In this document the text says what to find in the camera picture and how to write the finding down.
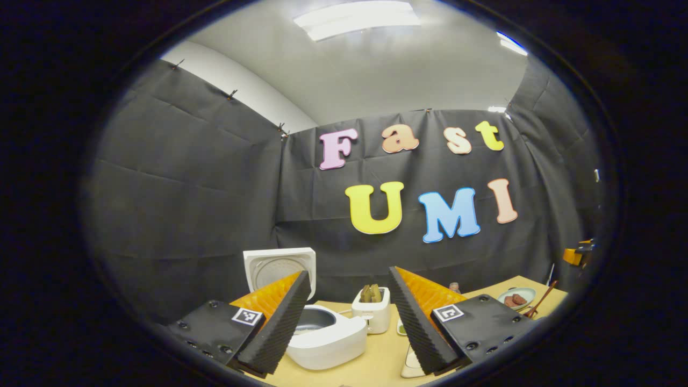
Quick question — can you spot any black backdrop cloth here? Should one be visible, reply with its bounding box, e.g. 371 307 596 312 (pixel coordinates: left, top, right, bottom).
81 54 608 328

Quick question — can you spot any large ceiling light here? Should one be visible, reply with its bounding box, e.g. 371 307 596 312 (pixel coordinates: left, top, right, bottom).
293 0 422 42

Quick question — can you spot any white rice cooker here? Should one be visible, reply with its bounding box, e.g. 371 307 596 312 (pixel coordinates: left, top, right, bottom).
243 247 369 370

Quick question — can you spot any white toaster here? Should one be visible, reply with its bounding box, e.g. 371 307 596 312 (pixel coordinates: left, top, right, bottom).
352 286 391 335

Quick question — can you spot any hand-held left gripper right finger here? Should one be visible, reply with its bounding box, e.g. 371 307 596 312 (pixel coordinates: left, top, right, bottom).
388 266 538 376

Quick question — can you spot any pale green plate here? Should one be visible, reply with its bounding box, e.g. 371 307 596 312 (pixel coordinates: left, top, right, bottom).
497 287 537 311

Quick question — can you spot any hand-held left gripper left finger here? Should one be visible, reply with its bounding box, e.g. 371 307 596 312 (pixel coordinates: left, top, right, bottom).
167 270 312 377

